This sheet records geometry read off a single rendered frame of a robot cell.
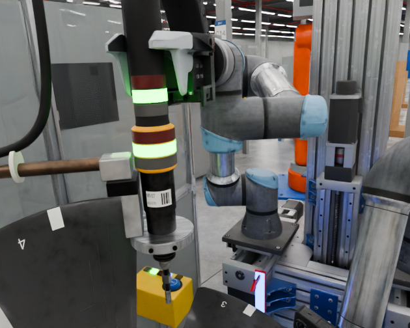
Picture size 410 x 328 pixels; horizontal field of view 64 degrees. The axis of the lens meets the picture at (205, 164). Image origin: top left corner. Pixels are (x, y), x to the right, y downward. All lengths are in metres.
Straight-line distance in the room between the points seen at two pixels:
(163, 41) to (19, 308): 0.38
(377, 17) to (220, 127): 0.75
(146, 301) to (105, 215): 0.49
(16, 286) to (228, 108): 0.40
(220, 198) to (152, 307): 0.42
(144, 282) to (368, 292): 0.56
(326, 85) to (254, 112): 0.66
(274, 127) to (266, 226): 0.67
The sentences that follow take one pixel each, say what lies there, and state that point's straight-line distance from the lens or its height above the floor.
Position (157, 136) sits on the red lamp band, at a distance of 0.32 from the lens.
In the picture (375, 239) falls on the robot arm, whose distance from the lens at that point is 0.70.
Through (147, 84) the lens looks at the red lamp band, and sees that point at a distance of 0.32.
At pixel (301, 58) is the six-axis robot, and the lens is 4.40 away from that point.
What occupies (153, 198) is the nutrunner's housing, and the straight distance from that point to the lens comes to 0.34.
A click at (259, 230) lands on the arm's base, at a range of 1.20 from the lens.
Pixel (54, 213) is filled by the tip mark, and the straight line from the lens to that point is 0.52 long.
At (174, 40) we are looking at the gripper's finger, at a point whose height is 1.65.
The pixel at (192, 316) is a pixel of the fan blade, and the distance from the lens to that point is 0.68.
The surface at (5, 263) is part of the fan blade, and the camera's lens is 0.52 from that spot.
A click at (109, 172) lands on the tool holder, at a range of 0.34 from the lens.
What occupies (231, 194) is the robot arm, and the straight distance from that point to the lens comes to 1.15.
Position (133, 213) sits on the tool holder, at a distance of 0.35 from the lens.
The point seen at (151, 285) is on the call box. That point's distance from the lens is 0.96.
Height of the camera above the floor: 1.63
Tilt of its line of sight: 16 degrees down
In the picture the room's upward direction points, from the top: 3 degrees counter-clockwise
